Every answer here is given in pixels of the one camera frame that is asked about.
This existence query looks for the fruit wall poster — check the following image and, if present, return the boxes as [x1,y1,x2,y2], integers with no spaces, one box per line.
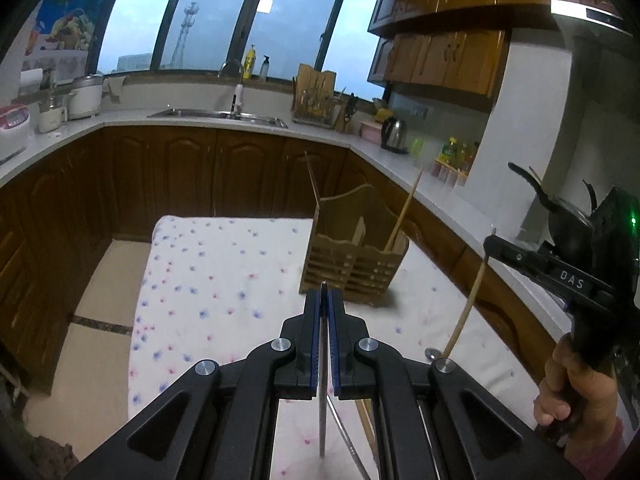
[22,0,132,82]

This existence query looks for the silver rice cooker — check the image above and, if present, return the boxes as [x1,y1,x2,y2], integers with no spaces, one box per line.
[67,74,105,121]

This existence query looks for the cooking oil bottle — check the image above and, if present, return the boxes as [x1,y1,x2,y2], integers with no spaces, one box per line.
[440,136,461,167]

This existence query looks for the range hood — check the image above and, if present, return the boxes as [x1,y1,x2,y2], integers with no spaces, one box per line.
[550,0,634,37]

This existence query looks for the black wok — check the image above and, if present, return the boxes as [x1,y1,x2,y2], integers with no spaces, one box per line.
[508,162,601,251]

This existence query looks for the white and red rice cooker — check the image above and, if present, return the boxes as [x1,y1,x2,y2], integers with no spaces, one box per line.
[0,104,34,162]

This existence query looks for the kitchen window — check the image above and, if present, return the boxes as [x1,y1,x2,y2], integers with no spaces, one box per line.
[95,0,383,102]

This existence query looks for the knife block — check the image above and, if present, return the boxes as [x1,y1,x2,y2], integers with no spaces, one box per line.
[333,92,359,134]

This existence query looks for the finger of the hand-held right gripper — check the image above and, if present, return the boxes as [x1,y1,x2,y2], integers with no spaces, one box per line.
[483,234,597,302]

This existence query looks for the dish rack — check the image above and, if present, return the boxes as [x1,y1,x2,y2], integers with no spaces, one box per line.
[292,85,346,129]

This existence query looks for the row of spice jars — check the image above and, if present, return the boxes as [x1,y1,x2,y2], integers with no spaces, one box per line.
[432,160,469,189]

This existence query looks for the small white blender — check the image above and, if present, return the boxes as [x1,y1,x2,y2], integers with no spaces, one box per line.
[37,87,69,134]

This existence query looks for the white countertop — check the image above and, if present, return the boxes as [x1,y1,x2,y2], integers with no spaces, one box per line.
[0,80,576,321]

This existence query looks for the steel electric kettle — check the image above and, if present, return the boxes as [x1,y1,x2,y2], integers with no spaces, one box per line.
[381,116,409,155]

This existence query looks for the chrome faucet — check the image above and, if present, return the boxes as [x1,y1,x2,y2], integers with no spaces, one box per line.
[218,59,246,117]

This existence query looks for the pink box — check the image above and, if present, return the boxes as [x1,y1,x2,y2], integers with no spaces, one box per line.
[361,120,386,147]

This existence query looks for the steel sink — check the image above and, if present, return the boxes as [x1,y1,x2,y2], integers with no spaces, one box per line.
[147,107,290,129]

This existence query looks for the paper towel roll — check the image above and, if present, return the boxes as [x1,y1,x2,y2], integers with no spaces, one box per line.
[20,69,44,96]

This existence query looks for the wooden cutting board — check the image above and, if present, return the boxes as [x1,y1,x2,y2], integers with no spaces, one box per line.
[296,63,336,111]

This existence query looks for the wooden upper cabinets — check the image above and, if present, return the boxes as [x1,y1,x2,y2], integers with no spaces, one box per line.
[367,0,617,112]

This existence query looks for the hanging dish rag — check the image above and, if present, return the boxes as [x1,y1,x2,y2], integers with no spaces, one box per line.
[102,76,125,104]

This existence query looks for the person's right hand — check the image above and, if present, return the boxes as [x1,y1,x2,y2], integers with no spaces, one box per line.
[533,334,625,445]

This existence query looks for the person's right forearm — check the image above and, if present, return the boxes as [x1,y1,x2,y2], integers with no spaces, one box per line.
[565,417,628,466]

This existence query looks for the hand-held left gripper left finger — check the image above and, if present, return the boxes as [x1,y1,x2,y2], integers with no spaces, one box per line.
[65,287,323,480]

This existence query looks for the floral tablecloth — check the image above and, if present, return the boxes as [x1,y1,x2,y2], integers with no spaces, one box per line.
[127,215,566,480]

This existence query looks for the wooden utensil holder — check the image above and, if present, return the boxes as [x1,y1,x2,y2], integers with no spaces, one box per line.
[299,185,410,308]

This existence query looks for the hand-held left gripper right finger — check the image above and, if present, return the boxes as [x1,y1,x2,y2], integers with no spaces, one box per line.
[326,290,586,480]

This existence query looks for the wooden base cabinets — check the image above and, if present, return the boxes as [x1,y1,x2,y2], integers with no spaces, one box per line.
[0,127,568,396]

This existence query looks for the metal chopstick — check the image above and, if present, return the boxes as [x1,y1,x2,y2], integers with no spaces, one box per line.
[318,282,331,458]
[327,394,372,480]
[304,151,322,211]

